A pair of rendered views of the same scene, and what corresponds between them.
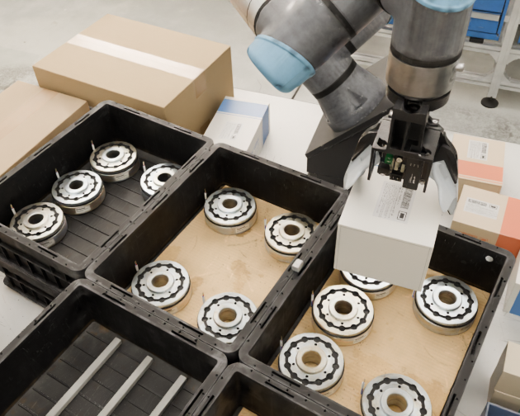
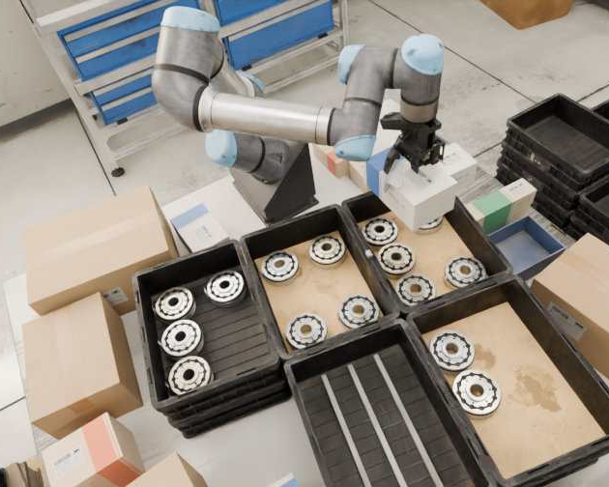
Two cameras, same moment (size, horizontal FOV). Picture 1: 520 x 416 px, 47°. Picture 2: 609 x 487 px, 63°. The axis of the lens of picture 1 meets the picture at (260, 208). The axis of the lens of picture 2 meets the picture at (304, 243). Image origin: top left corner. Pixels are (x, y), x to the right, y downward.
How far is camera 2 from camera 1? 0.66 m
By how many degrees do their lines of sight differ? 29
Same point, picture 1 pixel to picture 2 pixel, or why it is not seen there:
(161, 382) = (367, 369)
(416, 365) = (445, 251)
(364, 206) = (412, 189)
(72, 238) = (217, 364)
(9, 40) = not seen: outside the picture
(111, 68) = (92, 257)
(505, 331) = not seen: hidden behind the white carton
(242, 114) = (194, 219)
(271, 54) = (362, 144)
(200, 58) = (141, 205)
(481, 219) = not seen: hidden behind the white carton
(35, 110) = (72, 328)
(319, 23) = (373, 114)
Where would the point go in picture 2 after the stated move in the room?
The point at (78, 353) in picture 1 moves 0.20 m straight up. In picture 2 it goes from (313, 403) to (303, 367)
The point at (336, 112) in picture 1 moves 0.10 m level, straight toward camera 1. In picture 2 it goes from (271, 172) to (293, 186)
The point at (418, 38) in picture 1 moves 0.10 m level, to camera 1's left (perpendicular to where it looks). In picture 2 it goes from (431, 90) to (403, 120)
